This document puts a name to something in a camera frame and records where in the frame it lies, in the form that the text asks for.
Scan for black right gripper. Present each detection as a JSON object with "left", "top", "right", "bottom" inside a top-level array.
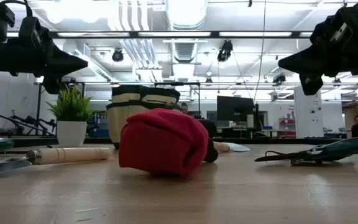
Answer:
[{"left": 278, "top": 6, "right": 358, "bottom": 77}]

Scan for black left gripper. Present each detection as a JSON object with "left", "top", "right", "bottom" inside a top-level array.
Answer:
[{"left": 0, "top": 17, "right": 88, "bottom": 78}]

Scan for beige and green gardening bag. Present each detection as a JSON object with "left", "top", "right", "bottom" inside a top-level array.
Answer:
[{"left": 106, "top": 84, "right": 181, "bottom": 149}]

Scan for wide trowel with wooden handle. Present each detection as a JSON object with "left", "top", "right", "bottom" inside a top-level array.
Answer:
[{"left": 213, "top": 141, "right": 251, "bottom": 153}]

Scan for red and black gardening glove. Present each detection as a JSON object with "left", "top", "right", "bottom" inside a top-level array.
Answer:
[{"left": 118, "top": 108, "right": 219, "bottom": 178}]

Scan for black ceiling spotlight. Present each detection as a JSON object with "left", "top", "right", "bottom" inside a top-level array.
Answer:
[
  {"left": 272, "top": 73, "right": 287, "bottom": 85},
  {"left": 111, "top": 48, "right": 124, "bottom": 62}
]

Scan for white pillar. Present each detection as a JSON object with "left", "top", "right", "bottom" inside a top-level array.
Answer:
[{"left": 293, "top": 86, "right": 324, "bottom": 139}]

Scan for red shelf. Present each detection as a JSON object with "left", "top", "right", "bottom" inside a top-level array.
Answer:
[{"left": 278, "top": 117, "right": 296, "bottom": 138}]

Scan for green plant in white pot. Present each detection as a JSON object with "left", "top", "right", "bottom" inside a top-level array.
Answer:
[{"left": 46, "top": 83, "right": 94, "bottom": 148}]

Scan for blue storage bins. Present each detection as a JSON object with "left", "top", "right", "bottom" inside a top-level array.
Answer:
[{"left": 87, "top": 113, "right": 110, "bottom": 138}]

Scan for black computer monitor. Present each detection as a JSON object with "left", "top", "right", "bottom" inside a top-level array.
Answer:
[{"left": 216, "top": 95, "right": 254, "bottom": 122}]

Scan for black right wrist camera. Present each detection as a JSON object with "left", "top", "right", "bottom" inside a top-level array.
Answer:
[{"left": 299, "top": 73, "right": 324, "bottom": 96}]

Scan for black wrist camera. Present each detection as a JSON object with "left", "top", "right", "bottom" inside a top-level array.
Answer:
[
  {"left": 42, "top": 76, "right": 63, "bottom": 95},
  {"left": 299, "top": 73, "right": 324, "bottom": 96}
]

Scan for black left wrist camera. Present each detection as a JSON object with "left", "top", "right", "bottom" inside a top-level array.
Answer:
[{"left": 42, "top": 76, "right": 63, "bottom": 95}]

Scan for black overhead camera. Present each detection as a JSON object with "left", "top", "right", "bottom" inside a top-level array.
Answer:
[{"left": 217, "top": 39, "right": 234, "bottom": 62}]

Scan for narrow trowel with wooden handle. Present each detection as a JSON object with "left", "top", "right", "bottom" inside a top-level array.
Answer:
[{"left": 0, "top": 147, "right": 112, "bottom": 180}]

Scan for round ceiling duct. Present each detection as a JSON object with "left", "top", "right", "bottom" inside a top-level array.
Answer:
[{"left": 165, "top": 0, "right": 208, "bottom": 31}]

